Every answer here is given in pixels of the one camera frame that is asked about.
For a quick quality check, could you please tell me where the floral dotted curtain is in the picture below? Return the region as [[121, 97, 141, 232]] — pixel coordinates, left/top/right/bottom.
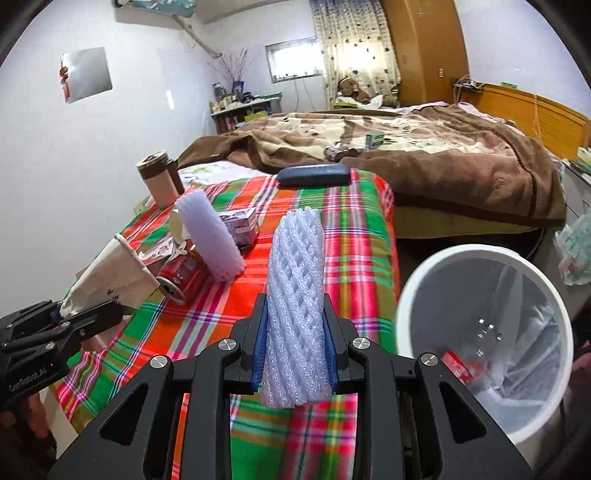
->
[[310, 1, 402, 107]]

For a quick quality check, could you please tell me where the purple white milk carton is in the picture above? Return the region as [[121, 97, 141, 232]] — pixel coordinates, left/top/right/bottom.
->
[[218, 208, 259, 249]]

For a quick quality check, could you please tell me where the cluttered side shelf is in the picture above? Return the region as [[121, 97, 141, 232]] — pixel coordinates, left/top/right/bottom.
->
[[209, 81, 283, 134]]

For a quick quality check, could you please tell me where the dark blue glasses case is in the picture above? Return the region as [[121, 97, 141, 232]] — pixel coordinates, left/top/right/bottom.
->
[[276, 164, 351, 188]]

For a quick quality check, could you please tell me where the red milk can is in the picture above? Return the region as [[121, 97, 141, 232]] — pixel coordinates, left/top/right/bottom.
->
[[156, 252, 209, 305]]

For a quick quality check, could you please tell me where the white foam fruit net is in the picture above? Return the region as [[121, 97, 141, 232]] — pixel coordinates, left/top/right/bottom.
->
[[260, 207, 331, 409]]

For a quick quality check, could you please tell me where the small green box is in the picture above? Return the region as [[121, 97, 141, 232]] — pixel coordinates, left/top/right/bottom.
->
[[365, 131, 385, 150]]

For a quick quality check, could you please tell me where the plastic bag green print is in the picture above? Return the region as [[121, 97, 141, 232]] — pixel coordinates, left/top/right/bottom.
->
[[554, 212, 591, 286]]

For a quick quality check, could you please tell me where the white round trash bin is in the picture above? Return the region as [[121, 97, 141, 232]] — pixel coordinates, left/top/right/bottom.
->
[[394, 244, 575, 446]]

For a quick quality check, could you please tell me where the wall poster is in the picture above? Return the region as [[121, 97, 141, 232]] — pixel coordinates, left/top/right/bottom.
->
[[59, 47, 112, 104]]

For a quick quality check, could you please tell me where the plaid red green tablecloth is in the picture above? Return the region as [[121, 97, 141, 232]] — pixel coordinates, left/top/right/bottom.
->
[[53, 170, 400, 479]]

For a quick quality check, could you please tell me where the wall air conditioner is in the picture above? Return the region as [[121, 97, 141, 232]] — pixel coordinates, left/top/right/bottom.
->
[[113, 0, 197, 18]]

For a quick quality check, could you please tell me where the window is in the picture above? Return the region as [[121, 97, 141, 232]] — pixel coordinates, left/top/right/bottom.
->
[[266, 37, 324, 83]]

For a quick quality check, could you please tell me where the white paper cup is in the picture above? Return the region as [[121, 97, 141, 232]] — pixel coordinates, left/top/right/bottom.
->
[[59, 234, 159, 318]]

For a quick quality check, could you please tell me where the brown teddy bear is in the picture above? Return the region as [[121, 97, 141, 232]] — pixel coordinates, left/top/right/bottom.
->
[[338, 77, 383, 108]]

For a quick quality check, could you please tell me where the wooden wardrobe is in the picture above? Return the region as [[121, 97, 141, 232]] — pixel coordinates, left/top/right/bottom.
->
[[382, 0, 469, 106]]

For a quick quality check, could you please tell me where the dried branch vase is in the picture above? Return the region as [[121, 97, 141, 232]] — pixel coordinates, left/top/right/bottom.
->
[[209, 48, 252, 92]]

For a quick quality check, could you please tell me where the wooden headboard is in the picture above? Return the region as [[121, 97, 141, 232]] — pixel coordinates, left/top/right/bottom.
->
[[461, 84, 590, 159]]

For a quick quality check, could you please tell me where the white foam net sleeve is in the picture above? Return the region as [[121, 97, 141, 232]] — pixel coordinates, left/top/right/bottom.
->
[[175, 190, 245, 282]]

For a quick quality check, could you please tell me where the brown patterned blanket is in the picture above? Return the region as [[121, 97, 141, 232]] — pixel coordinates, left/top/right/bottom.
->
[[178, 105, 566, 228]]

